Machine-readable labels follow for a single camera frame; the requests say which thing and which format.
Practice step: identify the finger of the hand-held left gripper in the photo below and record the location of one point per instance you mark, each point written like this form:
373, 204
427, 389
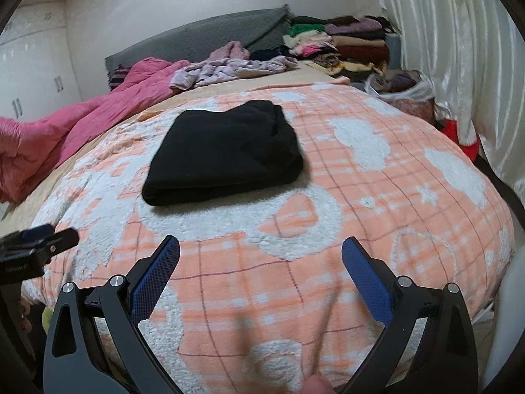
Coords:
37, 232
63, 240

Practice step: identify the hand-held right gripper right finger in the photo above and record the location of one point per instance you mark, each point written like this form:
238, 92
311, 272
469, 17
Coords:
365, 275

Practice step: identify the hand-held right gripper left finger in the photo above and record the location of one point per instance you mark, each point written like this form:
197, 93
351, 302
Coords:
156, 275

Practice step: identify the black sweater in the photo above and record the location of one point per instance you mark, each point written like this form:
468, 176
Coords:
221, 156

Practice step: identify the plastic bag of clothes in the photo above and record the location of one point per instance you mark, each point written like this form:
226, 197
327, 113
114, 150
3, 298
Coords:
410, 90

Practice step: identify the stack of folded clothes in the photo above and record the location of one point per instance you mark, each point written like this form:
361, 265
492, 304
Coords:
348, 45

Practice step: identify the person's right hand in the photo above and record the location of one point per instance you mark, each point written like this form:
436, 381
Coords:
318, 385

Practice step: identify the green fleece clothing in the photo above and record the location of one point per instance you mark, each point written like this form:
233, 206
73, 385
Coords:
47, 317

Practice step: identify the orange plaid fleece blanket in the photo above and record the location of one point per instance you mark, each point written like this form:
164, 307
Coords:
369, 213

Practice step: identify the pink quilt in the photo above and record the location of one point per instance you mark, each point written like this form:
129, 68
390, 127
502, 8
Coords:
61, 131

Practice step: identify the red cloth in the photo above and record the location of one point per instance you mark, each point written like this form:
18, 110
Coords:
451, 129

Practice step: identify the pink floral container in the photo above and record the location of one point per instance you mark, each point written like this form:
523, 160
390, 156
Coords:
418, 111

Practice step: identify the dark striped garment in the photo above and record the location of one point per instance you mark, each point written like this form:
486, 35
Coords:
121, 77

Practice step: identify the white wardrobe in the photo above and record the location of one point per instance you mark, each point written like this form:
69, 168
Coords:
37, 57

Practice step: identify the lilac garment pile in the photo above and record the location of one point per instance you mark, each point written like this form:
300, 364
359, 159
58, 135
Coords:
229, 72

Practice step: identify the beige bed sheet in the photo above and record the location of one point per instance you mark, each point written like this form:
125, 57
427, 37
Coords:
266, 81

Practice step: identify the grey box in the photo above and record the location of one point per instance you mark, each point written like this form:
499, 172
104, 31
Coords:
394, 51

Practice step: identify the mauve fleece garment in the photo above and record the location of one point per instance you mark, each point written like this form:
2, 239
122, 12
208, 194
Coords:
229, 51

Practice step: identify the dark navy garment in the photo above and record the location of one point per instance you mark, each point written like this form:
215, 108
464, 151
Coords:
268, 54

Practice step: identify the grey quilted headboard cover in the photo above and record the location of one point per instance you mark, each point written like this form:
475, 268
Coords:
197, 33

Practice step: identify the white satin curtain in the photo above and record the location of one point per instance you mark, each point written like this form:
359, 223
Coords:
451, 28

